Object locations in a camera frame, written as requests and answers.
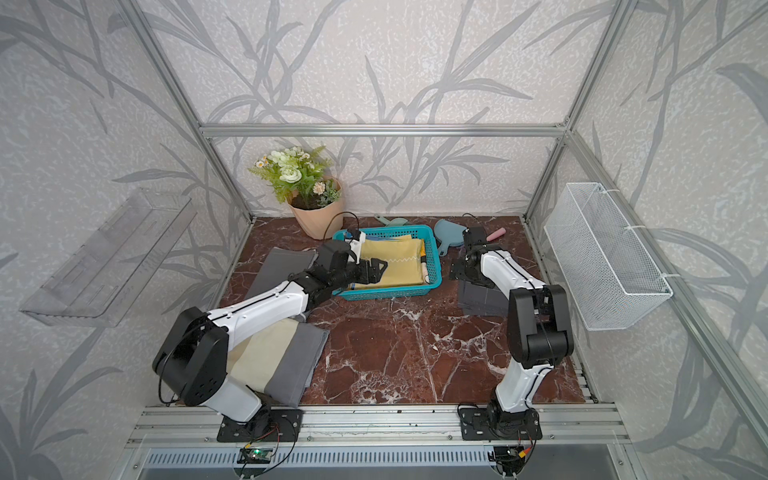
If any dark grey checked pillowcase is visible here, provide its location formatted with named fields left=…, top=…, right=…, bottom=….
left=450, top=262, right=509, bottom=317

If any olive yellow pillowcase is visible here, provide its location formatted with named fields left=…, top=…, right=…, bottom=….
left=351, top=235, right=425, bottom=290

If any beige grey striped pillowcase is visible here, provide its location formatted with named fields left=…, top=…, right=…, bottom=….
left=227, top=318, right=329, bottom=408

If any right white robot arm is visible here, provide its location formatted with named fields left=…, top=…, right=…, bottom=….
left=450, top=226, right=574, bottom=419

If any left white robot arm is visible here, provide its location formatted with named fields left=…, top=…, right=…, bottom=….
left=152, top=237, right=388, bottom=423

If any teal plastic basket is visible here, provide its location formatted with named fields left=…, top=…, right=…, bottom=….
left=334, top=225, right=442, bottom=301

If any plain grey folded pillowcase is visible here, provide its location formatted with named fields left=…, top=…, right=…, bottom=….
left=246, top=247, right=316, bottom=299

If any light blue dustpan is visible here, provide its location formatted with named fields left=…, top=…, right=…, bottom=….
left=433, top=219, right=466, bottom=257

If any potted artificial flower plant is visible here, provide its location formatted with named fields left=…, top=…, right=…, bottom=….
left=248, top=146, right=344, bottom=240

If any right controller board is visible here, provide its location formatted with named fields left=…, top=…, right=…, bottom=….
left=488, top=446, right=533, bottom=469

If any controller board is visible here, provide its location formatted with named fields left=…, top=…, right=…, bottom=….
left=236, top=446, right=274, bottom=465
left=488, top=446, right=533, bottom=469

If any left controller board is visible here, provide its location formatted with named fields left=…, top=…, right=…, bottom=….
left=236, top=446, right=274, bottom=465

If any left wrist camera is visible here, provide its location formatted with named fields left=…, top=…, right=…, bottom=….
left=346, top=229, right=366, bottom=263

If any pink handled brush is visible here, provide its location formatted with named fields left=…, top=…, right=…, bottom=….
left=486, top=227, right=506, bottom=242

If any white wire wall basket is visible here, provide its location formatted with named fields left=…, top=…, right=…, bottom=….
left=544, top=182, right=673, bottom=331

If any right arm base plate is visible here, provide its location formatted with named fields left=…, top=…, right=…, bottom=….
left=456, top=403, right=543, bottom=442

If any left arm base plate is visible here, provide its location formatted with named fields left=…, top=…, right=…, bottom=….
left=216, top=408, right=304, bottom=443

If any aluminium front rail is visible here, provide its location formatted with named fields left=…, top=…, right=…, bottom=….
left=126, top=403, right=631, bottom=448

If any clear acrylic wall shelf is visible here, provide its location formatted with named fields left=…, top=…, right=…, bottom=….
left=20, top=188, right=197, bottom=328

